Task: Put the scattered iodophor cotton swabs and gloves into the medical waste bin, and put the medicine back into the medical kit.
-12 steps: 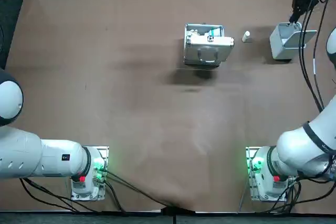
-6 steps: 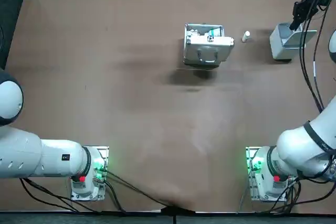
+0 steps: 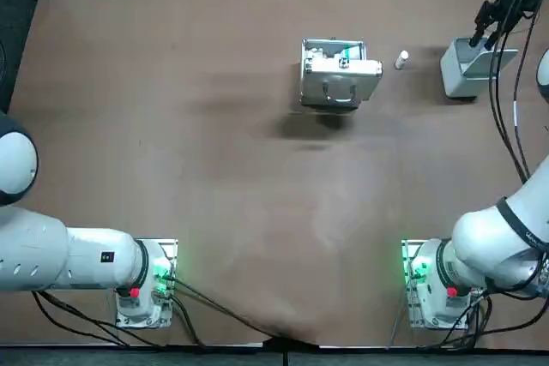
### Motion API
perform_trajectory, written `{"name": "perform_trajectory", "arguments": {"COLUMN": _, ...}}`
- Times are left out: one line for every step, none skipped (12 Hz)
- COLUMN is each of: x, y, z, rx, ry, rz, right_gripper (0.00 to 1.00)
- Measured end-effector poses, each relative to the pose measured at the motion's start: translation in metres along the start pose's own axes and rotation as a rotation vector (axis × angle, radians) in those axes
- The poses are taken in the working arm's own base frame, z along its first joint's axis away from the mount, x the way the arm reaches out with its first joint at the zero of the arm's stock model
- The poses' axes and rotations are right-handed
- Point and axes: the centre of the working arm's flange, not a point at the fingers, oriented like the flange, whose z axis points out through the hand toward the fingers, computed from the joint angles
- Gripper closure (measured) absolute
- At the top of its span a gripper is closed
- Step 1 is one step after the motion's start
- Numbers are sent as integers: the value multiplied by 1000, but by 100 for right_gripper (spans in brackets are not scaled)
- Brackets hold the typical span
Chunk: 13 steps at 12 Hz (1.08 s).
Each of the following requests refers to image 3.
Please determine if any white lidded waste bin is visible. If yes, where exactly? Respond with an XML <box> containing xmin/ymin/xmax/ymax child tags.
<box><xmin>440</xmin><ymin>36</ymin><xmax>520</xmax><ymax>101</ymax></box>

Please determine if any white green medicine box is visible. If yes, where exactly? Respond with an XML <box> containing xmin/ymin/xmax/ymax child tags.
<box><xmin>338</xmin><ymin>42</ymin><xmax>365</xmax><ymax>62</ymax></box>

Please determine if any silver aluminium medical kit case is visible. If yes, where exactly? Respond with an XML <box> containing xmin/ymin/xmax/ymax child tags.
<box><xmin>299</xmin><ymin>37</ymin><xmax>384</xmax><ymax>111</ymax></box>

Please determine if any blue white supply packet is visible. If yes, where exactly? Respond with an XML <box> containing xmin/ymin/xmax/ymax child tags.
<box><xmin>305</xmin><ymin>44</ymin><xmax>340</xmax><ymax>61</ymax></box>

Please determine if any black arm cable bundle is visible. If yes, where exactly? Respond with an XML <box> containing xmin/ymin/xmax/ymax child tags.
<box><xmin>488</xmin><ymin>0</ymin><xmax>540</xmax><ymax>185</ymax></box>

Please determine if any black base cable bundle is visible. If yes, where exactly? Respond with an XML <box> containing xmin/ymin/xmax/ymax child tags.
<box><xmin>388</xmin><ymin>284</ymin><xmax>549</xmax><ymax>348</ymax></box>
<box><xmin>32</xmin><ymin>275</ymin><xmax>321</xmax><ymax>348</ymax></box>

